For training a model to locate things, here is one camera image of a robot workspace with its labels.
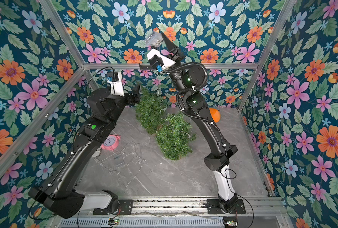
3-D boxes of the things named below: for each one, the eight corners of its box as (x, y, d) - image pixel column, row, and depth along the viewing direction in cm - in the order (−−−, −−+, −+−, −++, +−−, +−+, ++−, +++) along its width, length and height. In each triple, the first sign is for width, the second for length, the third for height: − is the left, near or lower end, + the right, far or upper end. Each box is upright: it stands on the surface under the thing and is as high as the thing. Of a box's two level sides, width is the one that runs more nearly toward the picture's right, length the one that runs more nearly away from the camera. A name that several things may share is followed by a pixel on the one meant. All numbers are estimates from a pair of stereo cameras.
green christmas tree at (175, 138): (158, 159, 93) (148, 123, 64) (172, 144, 100) (169, 106, 71) (177, 175, 87) (175, 143, 57) (191, 158, 94) (196, 122, 64)
